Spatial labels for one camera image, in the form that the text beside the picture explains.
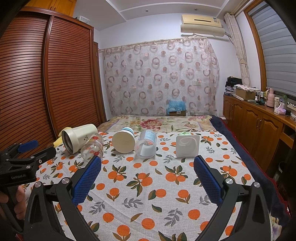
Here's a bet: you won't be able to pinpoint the floral bed blanket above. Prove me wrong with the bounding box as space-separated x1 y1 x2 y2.
97 115 216 133

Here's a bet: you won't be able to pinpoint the dark blue blanket edge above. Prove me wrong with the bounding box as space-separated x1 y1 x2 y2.
210 115 291 226

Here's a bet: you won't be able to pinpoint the beige patterned window curtain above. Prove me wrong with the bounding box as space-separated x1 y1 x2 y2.
224 13 251 87

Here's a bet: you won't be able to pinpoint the person's left hand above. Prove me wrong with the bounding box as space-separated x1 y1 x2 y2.
0 185 27 220

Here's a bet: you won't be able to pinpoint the white paper cup blue stripes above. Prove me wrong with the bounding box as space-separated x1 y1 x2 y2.
112 127 135 154

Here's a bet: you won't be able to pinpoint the pink tissue pack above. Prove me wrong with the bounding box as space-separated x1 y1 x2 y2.
274 102 286 115

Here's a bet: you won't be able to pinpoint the cream wall air conditioner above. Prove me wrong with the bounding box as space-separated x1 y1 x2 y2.
181 15 226 37

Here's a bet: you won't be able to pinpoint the cream thermos cup yellow handle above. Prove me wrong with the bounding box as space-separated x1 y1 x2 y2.
53 124 98 154

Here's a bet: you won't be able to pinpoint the brown wooden sideboard cabinet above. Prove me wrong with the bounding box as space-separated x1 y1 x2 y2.
223 95 295 177

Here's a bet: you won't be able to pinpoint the cardboard box on sideboard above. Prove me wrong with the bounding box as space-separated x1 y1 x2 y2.
235 87 256 100

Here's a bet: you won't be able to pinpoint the pink kettle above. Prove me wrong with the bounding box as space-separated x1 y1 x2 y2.
264 88 275 108

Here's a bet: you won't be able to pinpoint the orange-print white tablecloth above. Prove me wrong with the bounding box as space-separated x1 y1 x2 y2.
36 131 255 240

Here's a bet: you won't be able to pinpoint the grey window roller blind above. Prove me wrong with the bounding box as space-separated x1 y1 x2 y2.
248 1 296 97

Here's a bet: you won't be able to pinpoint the white square cup green body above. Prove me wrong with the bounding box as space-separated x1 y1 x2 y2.
176 132 200 158

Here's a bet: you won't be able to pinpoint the pink circle-pattern curtain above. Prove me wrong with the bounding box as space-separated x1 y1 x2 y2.
102 36 219 116

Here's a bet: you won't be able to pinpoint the clear glass with fruit print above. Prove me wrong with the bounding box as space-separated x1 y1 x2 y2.
81 133 103 161

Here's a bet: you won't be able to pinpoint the brown louvered wooden wardrobe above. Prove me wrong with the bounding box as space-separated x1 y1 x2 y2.
1 7 106 150

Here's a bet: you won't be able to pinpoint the translucent plastic cup with label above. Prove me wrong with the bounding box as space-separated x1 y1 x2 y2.
134 130 157 159

